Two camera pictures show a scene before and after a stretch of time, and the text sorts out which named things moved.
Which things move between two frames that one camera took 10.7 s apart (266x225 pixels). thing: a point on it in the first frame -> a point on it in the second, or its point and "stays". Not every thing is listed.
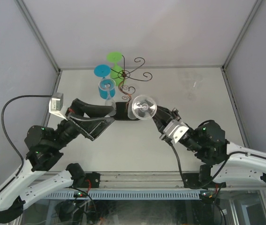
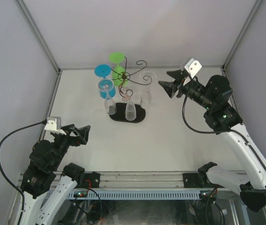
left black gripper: (93, 127) -> (75, 140)
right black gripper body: (173, 115) -> (192, 89)
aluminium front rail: (127, 180) stays
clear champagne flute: (109, 85) stays
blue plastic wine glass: (106, 86) stays
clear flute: (130, 113) stays
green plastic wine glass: (116, 71) stays
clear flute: (142, 107) -> (147, 78)
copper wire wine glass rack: (126, 73) -> (120, 115)
